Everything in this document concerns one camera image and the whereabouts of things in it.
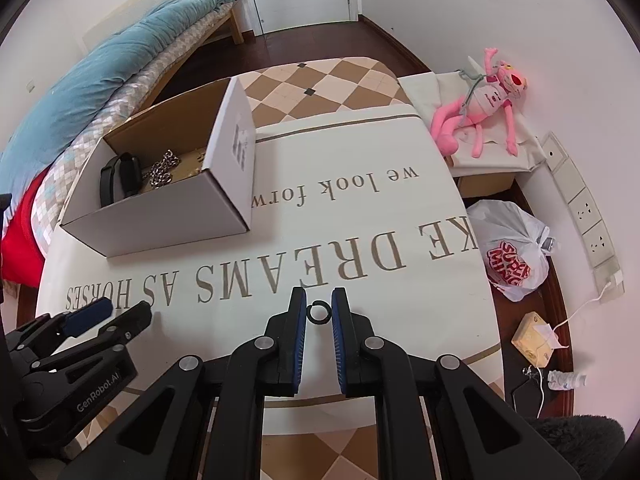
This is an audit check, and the blue quilt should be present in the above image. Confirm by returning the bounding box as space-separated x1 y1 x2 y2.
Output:
0 0 243 171

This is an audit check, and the checkered printed tablecloth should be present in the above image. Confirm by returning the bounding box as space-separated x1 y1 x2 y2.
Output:
35 56 503 480

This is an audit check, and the white charger with cable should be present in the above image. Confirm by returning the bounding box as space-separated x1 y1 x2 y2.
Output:
537 270 626 418

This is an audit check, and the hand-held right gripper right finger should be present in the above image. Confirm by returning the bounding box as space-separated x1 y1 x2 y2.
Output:
331 287 581 480

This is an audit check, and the clear plastic bottle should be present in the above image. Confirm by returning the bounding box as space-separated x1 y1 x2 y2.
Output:
547 370 588 392

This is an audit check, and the cardboard box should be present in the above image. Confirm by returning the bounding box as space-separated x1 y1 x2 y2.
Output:
59 76 257 259

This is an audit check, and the chunky silver chain bracelet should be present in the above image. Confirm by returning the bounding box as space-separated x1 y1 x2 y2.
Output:
148 149 181 190

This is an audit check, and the white plastic bag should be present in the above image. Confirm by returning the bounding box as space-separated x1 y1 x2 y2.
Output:
466 199 557 303

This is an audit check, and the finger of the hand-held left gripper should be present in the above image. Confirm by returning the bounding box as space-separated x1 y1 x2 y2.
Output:
5 297 114 361
31 302 153 368

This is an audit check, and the flat black object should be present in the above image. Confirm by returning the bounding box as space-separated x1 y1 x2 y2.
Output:
512 377 548 418

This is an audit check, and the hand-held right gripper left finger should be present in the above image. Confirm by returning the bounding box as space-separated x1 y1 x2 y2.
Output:
57 287 307 480

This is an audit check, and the red bed sheet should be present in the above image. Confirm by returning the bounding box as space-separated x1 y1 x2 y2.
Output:
0 167 48 288

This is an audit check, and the brown cardboard carton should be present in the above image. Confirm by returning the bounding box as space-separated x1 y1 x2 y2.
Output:
452 172 516 199

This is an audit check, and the pink plush toy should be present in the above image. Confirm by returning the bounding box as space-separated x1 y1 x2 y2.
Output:
431 47 530 157

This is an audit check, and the black ring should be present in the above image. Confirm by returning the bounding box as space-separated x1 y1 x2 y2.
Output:
306 301 332 326

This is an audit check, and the black smartwatch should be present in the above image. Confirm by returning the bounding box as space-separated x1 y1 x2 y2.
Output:
99 152 142 207

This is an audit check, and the wooden bed frame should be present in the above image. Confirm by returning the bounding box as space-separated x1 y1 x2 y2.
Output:
150 4 246 106

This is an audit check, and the white wall outlet panel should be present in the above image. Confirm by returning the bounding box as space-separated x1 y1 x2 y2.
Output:
541 131 622 272

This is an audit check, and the yellow tissue pack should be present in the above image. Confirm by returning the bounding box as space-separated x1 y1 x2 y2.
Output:
511 311 563 368

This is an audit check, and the checkered pastel mattress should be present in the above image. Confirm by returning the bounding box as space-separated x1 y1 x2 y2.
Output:
30 2 236 256

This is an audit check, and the cream cloth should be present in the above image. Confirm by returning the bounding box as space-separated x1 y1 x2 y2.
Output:
397 67 546 178

